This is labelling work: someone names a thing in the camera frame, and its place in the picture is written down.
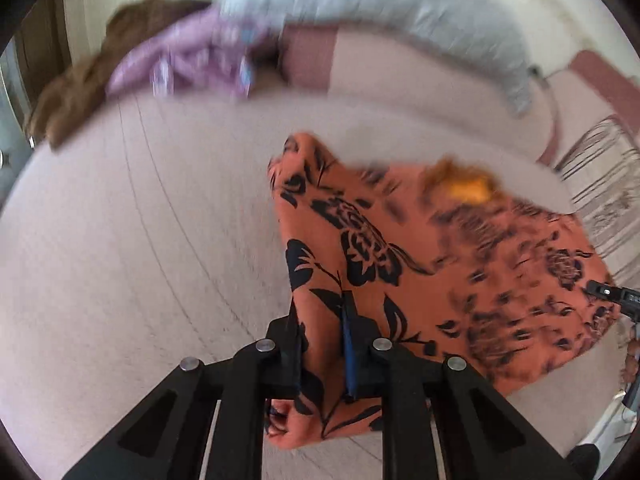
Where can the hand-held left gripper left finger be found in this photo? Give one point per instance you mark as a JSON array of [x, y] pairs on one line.
[[301, 360]]

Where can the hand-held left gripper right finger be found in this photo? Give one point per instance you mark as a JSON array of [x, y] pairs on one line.
[[350, 355]]

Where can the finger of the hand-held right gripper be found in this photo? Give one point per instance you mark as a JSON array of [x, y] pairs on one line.
[[607, 292]]

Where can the orange black floral garment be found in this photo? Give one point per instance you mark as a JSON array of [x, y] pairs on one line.
[[380, 220]]

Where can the person's right hand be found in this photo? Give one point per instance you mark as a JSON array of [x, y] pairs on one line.
[[631, 360]]

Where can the striped beige cushion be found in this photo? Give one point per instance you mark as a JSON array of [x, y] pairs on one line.
[[605, 195]]

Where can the pink sofa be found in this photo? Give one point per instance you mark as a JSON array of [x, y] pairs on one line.
[[125, 260]]

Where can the purple patterned cloth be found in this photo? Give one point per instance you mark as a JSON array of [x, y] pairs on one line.
[[195, 50]]

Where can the brown cloth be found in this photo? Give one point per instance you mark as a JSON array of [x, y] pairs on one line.
[[75, 95]]

